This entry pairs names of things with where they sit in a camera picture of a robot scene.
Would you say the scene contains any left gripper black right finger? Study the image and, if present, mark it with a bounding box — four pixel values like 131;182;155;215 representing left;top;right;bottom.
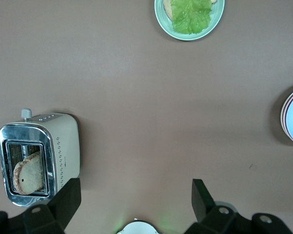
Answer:
184;179;293;234

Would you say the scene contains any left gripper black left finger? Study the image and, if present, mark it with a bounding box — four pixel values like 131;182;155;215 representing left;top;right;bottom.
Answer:
0;177;82;234

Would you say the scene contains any bread slice in toaster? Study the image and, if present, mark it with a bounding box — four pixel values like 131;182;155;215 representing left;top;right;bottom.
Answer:
13;150;44;195

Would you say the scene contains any beige and chrome toaster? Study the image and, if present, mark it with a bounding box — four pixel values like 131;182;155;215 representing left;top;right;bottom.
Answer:
0;108;81;207

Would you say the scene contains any beige plate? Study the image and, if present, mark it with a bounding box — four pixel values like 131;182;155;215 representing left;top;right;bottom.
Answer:
280;85;293;144

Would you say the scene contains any green plate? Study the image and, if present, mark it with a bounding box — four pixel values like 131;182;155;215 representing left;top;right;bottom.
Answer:
154;0;225;41

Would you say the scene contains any green lettuce leaf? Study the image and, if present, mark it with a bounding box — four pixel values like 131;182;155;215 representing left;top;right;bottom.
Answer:
170;0;213;35

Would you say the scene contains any toast slice under lettuce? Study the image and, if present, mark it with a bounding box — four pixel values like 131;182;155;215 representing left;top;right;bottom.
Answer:
163;0;217;20

